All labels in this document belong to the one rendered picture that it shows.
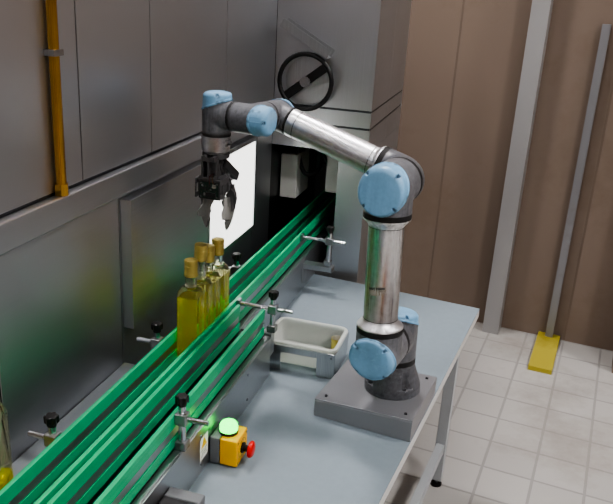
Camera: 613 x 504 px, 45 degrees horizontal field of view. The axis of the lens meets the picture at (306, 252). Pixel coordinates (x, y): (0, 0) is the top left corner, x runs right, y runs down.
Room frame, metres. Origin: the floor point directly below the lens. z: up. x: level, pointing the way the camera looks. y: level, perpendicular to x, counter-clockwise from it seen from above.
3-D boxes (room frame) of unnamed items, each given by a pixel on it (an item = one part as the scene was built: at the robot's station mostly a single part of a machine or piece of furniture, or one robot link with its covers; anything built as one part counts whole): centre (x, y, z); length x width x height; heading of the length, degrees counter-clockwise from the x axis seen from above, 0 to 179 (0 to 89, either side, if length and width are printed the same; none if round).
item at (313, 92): (2.77, 0.04, 1.49); 0.21 x 0.05 x 0.21; 75
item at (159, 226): (2.15, 0.32, 1.15); 0.90 x 0.03 x 0.34; 165
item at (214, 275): (1.86, 0.26, 0.99); 0.06 x 0.06 x 0.21; 74
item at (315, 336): (2.03, -0.02, 0.80); 0.22 x 0.17 x 0.09; 75
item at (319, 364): (2.03, 0.01, 0.79); 0.27 x 0.17 x 0.08; 75
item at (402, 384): (1.80, -0.26, 0.85); 0.15 x 0.15 x 0.10
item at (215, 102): (1.90, 0.24, 1.51); 0.09 x 0.08 x 0.11; 66
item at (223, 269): (1.92, 0.24, 0.99); 0.06 x 0.06 x 0.21; 74
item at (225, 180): (1.89, 0.25, 1.35); 0.09 x 0.08 x 0.12; 164
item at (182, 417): (1.35, 0.22, 0.94); 0.07 x 0.04 x 0.13; 75
